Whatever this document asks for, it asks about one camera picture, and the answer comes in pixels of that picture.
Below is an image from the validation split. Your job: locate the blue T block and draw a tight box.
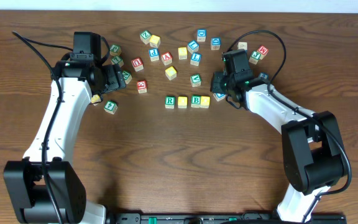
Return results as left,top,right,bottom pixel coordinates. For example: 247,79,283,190
213,93,226,101

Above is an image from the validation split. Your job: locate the yellow O block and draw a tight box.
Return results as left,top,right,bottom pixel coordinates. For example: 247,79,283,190
177,96,188,109
200,96,211,109

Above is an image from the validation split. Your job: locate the green B block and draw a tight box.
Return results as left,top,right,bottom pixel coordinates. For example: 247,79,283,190
191,95,201,108

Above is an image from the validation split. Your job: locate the green R block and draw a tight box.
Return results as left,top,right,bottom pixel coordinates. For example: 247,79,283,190
165,96,175,109

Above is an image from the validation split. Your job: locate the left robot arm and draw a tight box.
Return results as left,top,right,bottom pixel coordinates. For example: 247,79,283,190
3,32,126,223

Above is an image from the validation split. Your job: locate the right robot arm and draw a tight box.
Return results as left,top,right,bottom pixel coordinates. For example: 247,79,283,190
211,49,352,223

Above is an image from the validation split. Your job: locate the green N block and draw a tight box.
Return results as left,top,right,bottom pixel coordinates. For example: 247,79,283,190
122,70,132,84

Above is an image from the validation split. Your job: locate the green 7 block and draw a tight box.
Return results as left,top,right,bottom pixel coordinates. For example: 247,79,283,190
111,55,124,67

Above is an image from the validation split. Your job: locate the green V block centre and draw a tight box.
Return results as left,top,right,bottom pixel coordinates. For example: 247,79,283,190
190,73,202,87

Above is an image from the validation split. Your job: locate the yellow block far left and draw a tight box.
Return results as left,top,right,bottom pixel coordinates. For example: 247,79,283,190
91,95,103,106

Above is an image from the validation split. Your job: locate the green 4 block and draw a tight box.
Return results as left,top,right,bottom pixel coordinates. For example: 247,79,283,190
104,101,117,114

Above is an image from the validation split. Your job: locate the red E block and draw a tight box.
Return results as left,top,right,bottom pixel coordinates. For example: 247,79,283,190
137,80,147,94

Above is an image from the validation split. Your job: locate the red U block left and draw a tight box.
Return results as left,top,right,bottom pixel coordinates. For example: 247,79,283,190
131,57,144,72

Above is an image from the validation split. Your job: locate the green J block left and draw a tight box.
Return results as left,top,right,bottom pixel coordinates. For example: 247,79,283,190
109,44,122,56

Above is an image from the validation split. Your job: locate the green j block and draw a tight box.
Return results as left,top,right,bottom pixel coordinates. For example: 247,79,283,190
109,44,122,56
249,51,262,65

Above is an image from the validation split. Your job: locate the blue L block lower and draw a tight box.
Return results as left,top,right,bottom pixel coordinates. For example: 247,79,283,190
190,52,201,66

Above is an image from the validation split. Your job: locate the blue l block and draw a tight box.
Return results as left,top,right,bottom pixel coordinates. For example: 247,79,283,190
187,40,200,54
190,52,201,66

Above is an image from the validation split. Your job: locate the blue D block right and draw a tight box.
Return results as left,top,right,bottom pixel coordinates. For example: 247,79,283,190
211,37,221,50

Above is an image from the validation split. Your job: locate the blue d block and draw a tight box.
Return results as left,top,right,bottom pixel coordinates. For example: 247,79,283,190
211,37,221,50
196,29,206,42

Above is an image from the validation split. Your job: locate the blue 2 block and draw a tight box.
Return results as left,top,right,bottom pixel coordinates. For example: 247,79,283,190
259,72,269,80

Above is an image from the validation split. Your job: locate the plain X block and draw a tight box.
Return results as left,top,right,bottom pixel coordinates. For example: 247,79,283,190
237,42,248,51

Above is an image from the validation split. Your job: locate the green J block right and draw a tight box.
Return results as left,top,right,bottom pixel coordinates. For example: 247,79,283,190
249,51,262,65

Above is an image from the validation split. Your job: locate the blue L block upper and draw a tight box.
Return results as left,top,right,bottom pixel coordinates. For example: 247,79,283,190
187,40,200,54

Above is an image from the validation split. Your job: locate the blue P block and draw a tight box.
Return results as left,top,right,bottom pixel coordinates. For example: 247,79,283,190
149,48,160,62

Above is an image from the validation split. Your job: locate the yellow S block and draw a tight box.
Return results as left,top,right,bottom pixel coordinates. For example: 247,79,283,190
178,47,188,60

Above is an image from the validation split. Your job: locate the yellow C block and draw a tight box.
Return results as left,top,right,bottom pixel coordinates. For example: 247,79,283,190
165,66,177,80

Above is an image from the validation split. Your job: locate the red M block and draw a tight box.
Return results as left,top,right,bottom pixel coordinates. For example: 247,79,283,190
257,45,269,60

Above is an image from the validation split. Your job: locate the green Z block top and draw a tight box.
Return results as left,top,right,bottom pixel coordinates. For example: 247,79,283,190
140,30,152,45

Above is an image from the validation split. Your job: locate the blue D block top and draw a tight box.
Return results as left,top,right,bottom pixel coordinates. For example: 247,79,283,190
196,29,206,42

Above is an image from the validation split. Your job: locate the yellow block near Z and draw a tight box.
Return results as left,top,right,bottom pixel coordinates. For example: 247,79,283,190
149,35,161,49

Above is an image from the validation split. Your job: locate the red A block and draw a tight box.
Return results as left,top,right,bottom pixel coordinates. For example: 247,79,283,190
161,52,173,66

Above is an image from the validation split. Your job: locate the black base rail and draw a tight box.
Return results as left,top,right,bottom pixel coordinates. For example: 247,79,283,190
106,212,347,224

